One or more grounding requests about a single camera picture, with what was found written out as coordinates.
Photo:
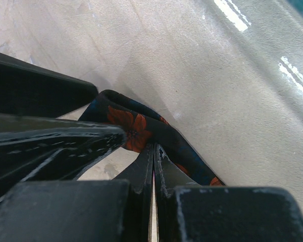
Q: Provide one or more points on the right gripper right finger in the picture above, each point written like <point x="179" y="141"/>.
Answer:
<point x="187" y="211"/>

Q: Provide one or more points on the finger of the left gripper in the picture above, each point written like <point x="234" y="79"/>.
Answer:
<point x="29" y="90"/>
<point x="33" y="149"/>

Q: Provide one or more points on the clear teal plastic bin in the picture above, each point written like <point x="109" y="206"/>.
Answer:
<point x="273" y="32"/>

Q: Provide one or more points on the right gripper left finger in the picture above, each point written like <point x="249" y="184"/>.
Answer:
<point x="90" y="210"/>

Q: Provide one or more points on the dark floral orange tie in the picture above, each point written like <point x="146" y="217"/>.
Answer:
<point x="143" y="126"/>

